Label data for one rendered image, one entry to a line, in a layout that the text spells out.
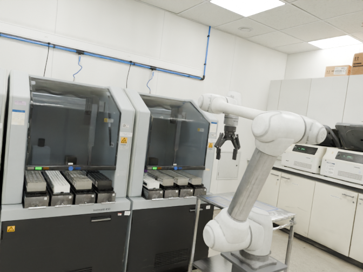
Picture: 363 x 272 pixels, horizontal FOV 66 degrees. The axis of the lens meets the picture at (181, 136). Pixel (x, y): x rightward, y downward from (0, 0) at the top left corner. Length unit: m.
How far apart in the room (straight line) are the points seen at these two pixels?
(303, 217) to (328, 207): 0.37
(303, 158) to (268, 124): 2.93
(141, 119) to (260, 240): 1.27
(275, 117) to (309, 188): 2.92
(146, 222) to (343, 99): 2.96
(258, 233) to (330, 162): 2.45
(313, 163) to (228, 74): 1.67
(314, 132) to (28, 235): 1.78
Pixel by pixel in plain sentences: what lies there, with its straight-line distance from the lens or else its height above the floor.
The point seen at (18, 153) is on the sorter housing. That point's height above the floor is 1.07.
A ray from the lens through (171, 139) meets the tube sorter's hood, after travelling 2.39.
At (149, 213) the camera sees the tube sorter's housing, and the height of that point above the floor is 0.62.
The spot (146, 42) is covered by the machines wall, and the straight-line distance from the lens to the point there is 3.56.
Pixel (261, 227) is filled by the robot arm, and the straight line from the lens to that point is 1.55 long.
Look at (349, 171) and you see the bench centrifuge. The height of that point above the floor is 1.03.
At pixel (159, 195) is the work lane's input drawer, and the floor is 0.77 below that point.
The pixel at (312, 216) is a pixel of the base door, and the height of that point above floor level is 0.38.
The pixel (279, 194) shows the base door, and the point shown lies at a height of 0.50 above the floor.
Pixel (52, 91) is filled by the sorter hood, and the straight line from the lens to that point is 2.23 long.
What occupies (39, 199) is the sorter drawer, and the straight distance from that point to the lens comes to 2.07.
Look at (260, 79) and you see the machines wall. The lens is 4.73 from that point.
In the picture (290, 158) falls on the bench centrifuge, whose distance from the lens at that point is 4.17.
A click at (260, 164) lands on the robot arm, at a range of 1.25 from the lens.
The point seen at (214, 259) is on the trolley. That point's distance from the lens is 2.57.
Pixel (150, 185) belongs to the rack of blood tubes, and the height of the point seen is 0.84.
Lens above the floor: 1.41
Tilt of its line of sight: 4 degrees down
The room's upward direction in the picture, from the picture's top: 7 degrees clockwise
